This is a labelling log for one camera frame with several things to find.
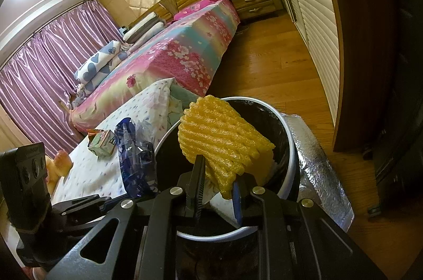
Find purple satin curtain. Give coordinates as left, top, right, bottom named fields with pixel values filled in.
left=1, top=0, right=121, bottom=156

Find white dotted bedspread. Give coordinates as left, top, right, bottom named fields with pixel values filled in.
left=49, top=77, right=186, bottom=205

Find wooden nightstand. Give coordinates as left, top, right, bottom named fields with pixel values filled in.
left=231, top=0, right=277, bottom=21

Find silver foil bag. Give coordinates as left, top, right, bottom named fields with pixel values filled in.
left=285, top=114, right=354, bottom=231

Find pink floral bed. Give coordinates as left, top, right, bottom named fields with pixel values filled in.
left=69, top=0, right=240, bottom=132

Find beige teddy bear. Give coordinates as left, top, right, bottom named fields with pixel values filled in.
left=45, top=150, right=73, bottom=195

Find striped grey pillows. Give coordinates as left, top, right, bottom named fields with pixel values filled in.
left=121, top=12, right=165, bottom=52

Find orange red torn wrapper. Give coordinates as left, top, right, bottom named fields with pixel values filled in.
left=87, top=129, right=103, bottom=135

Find green cartoon milk carton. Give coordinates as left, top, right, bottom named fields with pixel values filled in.
left=88, top=130, right=116, bottom=158

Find blue plastic tissue wrapper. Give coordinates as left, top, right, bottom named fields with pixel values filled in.
left=115, top=117, right=158, bottom=200

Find yellow foam fruit net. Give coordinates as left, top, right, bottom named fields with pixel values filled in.
left=178, top=95, right=275, bottom=199

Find pink floral pillow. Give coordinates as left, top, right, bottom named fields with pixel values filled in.
left=173, top=0, right=219, bottom=21

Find heart pattern folded quilt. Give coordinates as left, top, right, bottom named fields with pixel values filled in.
left=74, top=40, right=128, bottom=96

